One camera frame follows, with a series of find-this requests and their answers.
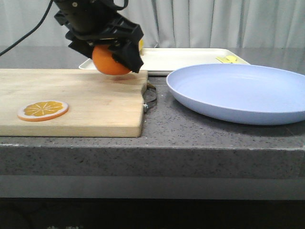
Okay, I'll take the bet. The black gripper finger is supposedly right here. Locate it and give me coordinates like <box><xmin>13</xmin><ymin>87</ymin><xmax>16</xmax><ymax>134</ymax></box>
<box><xmin>108</xmin><ymin>40</ymin><xmax>143</xmax><ymax>73</ymax></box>
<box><xmin>68</xmin><ymin>38</ymin><xmax>95</xmax><ymax>59</ymax></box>

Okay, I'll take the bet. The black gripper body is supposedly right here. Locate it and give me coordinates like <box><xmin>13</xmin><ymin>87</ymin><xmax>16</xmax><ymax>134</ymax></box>
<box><xmin>54</xmin><ymin>0</ymin><xmax>143</xmax><ymax>45</ymax></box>

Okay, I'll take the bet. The orange fruit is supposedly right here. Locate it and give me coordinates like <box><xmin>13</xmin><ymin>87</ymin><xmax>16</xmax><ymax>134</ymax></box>
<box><xmin>92</xmin><ymin>45</ymin><xmax>131</xmax><ymax>75</ymax></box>

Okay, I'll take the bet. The light blue plate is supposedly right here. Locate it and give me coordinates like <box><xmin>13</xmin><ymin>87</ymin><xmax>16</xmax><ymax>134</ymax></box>
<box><xmin>166</xmin><ymin>64</ymin><xmax>305</xmax><ymax>125</ymax></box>

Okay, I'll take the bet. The cream white tray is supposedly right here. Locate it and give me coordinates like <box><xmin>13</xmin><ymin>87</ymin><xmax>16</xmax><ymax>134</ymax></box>
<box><xmin>79</xmin><ymin>48</ymin><xmax>251</xmax><ymax>76</ymax></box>

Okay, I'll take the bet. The yellow lemon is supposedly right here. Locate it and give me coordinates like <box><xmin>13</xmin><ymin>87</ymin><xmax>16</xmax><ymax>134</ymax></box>
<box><xmin>139</xmin><ymin>39</ymin><xmax>144</xmax><ymax>54</ymax></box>

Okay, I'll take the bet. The grey curtain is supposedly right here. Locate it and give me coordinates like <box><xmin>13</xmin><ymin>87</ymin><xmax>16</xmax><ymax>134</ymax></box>
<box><xmin>0</xmin><ymin>0</ymin><xmax>305</xmax><ymax>48</ymax></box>

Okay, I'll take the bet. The wooden cutting board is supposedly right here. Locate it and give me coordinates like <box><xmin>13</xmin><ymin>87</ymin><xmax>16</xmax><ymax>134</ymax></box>
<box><xmin>0</xmin><ymin>69</ymin><xmax>148</xmax><ymax>137</ymax></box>

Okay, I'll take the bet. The orange slice toy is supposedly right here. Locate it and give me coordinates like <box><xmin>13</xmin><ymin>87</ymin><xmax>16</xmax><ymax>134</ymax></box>
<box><xmin>17</xmin><ymin>100</ymin><xmax>69</xmax><ymax>122</ymax></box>

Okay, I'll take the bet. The metal cutting board handle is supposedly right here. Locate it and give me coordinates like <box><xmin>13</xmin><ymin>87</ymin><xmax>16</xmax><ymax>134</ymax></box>
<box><xmin>142</xmin><ymin>82</ymin><xmax>157</xmax><ymax>113</ymax></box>

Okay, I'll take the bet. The black cable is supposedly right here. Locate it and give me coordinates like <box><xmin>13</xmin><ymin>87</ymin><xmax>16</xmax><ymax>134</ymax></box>
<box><xmin>0</xmin><ymin>0</ymin><xmax>54</xmax><ymax>57</ymax></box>

